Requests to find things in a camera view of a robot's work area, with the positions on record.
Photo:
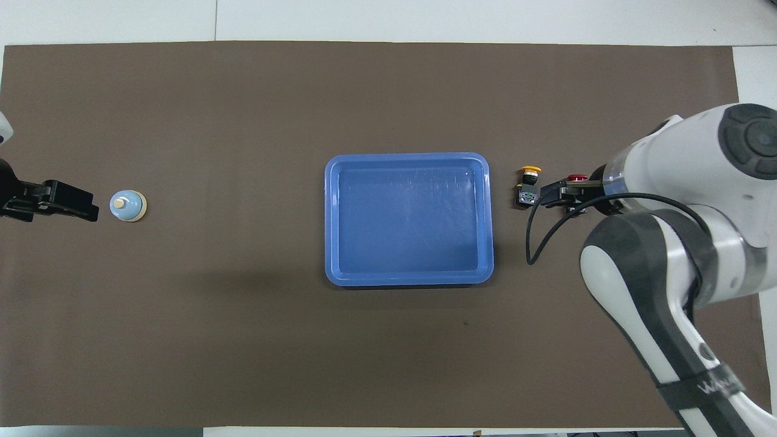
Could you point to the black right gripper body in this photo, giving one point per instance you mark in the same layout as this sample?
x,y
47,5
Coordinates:
x,y
580,193

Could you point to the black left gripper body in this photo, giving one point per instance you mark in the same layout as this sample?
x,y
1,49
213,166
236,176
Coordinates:
x,y
57,194

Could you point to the red cap push button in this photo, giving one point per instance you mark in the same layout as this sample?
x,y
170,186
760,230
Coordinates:
x,y
577,178

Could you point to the yellow cap push button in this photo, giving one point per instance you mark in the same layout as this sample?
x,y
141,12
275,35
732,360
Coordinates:
x,y
529,189

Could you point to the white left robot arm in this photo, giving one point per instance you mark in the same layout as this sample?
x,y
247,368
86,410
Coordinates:
x,y
5,179

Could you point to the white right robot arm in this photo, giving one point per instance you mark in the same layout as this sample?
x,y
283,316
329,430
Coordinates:
x,y
680,182

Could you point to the light blue desk bell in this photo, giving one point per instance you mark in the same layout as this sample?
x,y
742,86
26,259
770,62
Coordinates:
x,y
127,206

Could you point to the blue plastic tray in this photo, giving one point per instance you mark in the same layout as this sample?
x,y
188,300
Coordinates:
x,y
407,218

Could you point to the brown table mat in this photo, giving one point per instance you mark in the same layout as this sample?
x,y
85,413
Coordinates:
x,y
243,340

